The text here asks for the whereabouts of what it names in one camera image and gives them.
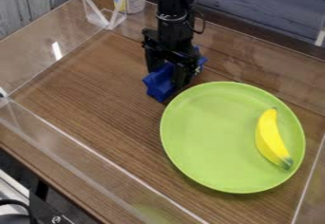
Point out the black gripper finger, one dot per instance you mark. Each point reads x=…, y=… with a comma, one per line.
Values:
x=184, y=73
x=154, y=58

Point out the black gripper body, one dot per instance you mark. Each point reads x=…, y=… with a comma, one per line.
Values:
x=174, y=33

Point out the blue plastic block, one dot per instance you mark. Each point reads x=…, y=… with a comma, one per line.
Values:
x=158, y=81

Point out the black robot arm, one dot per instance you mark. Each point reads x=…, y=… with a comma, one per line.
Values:
x=174, y=7

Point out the green round plate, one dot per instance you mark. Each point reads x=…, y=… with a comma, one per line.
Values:
x=208, y=135

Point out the yellow toy banana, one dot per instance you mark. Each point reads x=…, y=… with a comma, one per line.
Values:
x=269, y=141

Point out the clear acrylic enclosure wall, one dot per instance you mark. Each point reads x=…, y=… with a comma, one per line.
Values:
x=81, y=124

